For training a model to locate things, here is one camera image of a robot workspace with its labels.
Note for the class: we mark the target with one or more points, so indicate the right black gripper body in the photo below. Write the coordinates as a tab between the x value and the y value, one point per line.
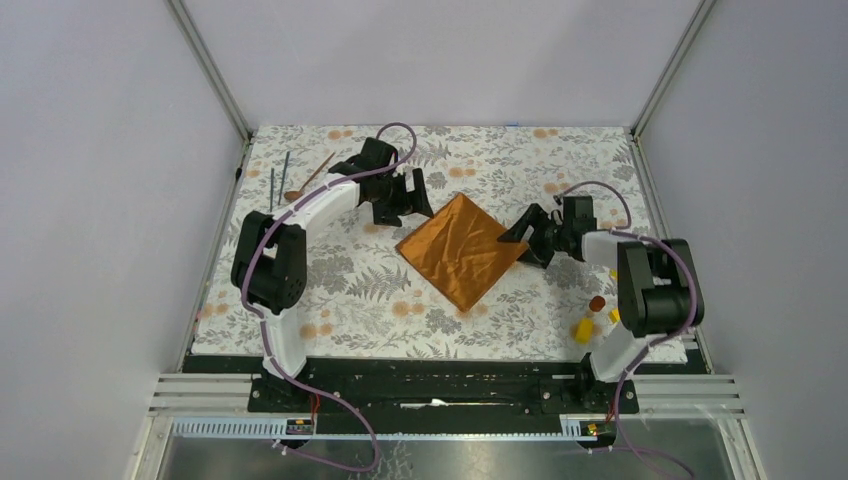
551	233

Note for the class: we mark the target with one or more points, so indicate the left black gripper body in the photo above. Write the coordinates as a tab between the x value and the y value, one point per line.
392	190

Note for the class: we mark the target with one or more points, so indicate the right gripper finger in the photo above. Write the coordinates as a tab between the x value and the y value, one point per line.
538	256
533	219

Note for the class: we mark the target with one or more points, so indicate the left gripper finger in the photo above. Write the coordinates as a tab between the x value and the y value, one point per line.
389	216
419	198

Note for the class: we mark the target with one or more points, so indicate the orange cloth napkin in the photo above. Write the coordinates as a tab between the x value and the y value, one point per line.
457	251

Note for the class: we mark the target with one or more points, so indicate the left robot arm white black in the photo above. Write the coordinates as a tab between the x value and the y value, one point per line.
270	266

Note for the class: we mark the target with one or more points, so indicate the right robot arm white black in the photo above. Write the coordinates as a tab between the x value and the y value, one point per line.
658	293

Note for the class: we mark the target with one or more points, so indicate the brown round block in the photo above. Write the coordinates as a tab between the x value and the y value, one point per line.
597	304

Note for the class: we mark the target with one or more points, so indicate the floral patterned table mat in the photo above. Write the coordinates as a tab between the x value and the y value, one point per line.
364	300

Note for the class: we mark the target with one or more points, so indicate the yellow cylinder block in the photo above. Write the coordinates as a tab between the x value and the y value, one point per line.
583	331

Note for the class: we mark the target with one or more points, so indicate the brown wooden spoon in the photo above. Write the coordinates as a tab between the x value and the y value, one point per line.
293	195

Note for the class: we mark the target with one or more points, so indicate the dark teal chopstick right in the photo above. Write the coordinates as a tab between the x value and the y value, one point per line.
282	178

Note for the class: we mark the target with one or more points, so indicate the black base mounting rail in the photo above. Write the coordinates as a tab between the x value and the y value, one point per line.
440	397

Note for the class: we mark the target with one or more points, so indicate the left aluminium frame post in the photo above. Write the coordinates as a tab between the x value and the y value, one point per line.
209	68

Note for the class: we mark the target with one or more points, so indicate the aluminium frame post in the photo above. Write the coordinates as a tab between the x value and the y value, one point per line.
685	43
209	68

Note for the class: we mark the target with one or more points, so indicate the right aluminium frame post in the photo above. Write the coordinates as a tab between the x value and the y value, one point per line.
685	43

